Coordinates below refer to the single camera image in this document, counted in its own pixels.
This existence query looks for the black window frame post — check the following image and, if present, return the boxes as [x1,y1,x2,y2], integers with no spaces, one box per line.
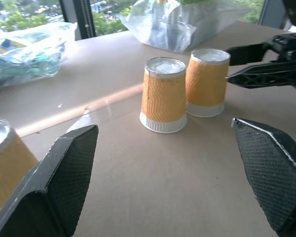
[59,0,97,40]

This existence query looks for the grey window frame post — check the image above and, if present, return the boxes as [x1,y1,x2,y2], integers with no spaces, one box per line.
[258,0,287,28]

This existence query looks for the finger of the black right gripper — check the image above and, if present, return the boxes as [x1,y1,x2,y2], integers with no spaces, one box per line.
[225,61,296,89]
[224,43,271,67]

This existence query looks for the clear plastic bag with packets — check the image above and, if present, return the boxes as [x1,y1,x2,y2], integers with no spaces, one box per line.
[0,21,78,95]

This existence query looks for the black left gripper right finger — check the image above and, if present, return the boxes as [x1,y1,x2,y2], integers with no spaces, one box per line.
[231,118,296,237]

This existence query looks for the clear plastic bag with bottles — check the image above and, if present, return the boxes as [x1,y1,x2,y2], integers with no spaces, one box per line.
[119,0,253,54]

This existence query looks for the orange ribbed paper cup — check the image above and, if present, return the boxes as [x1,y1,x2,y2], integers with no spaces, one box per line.
[185,48,231,118]
[139,57,188,134]
[0,118,39,222]

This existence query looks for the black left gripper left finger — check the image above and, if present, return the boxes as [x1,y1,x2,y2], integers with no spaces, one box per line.
[0,124,99,237]

